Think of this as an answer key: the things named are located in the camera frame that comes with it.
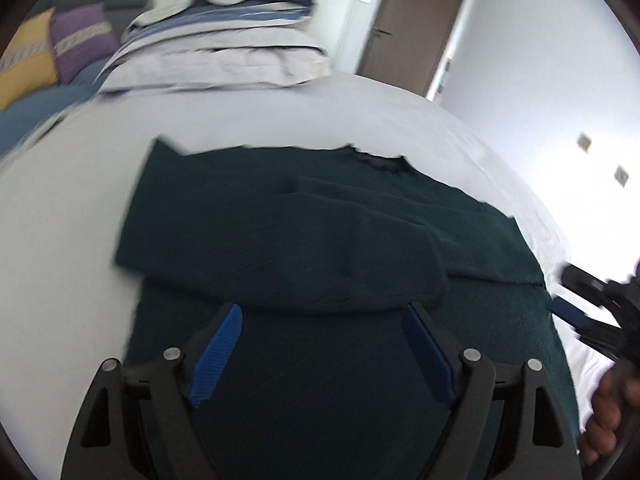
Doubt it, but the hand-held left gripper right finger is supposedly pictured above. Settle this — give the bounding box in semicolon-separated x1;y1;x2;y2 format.
401;302;583;480

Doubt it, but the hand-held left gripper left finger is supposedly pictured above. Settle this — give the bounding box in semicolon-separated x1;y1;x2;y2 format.
60;302;244;480

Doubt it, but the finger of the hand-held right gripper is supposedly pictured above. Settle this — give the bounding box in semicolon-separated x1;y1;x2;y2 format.
547;295;623;356
559;263;613;308

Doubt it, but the dark green sweater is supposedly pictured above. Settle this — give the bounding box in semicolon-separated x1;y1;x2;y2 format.
114;139;582;480

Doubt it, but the person's right hand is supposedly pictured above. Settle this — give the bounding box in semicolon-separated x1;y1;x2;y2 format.
578;366;625;466

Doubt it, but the white bed sheet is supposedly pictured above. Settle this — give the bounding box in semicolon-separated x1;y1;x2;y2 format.
0;71;616;466

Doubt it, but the brown door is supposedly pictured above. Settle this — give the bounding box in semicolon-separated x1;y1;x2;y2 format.
356;0;470;98

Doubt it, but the folded striped duvet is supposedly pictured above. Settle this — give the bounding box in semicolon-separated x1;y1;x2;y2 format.
96;0;332;95

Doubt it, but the grey blue sofa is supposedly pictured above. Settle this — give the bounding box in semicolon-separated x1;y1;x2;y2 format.
0;0;153;161

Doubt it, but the purple cushion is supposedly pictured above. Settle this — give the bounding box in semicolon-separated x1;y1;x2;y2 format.
48;2;121;86

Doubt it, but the yellow cushion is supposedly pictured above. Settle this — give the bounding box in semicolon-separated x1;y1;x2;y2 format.
0;7;61;111

